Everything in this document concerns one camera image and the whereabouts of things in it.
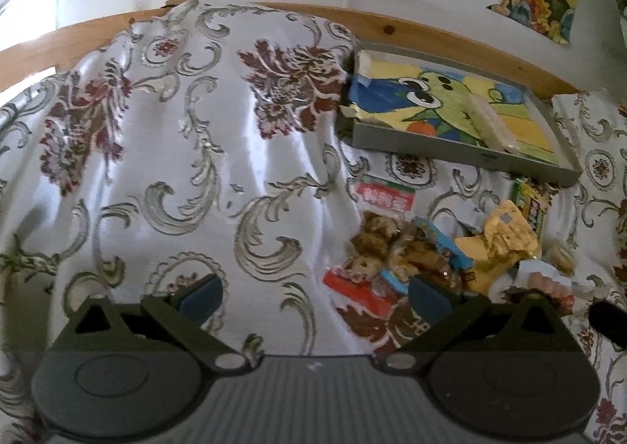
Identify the grey tray with painting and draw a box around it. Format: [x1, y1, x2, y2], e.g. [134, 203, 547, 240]
[341, 43, 582, 187]

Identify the blue rimmed fried snack bag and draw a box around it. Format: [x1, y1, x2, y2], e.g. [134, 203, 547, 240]
[322, 210, 477, 328]

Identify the white rice cracker bar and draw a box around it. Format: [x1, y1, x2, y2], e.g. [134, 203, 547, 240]
[467, 94, 520, 154]

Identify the wooden bed frame rail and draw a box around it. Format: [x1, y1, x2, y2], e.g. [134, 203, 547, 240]
[0, 1, 579, 97]

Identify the gold foil snack pouch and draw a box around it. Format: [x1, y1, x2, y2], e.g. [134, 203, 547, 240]
[454, 200, 541, 295]

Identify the floral white bed cover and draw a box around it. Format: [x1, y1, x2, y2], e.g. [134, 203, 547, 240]
[1, 0, 626, 443]

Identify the red label braised egg pack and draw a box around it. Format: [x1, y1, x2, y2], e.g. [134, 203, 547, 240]
[356, 176, 415, 214]

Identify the round pastry in clear wrap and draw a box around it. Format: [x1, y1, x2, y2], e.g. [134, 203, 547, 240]
[545, 241, 577, 277]

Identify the yellow green snack packet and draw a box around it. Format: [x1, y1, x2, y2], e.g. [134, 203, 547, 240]
[510, 179, 551, 246]

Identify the sausage pack blue white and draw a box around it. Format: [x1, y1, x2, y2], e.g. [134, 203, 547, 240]
[504, 259, 596, 317]

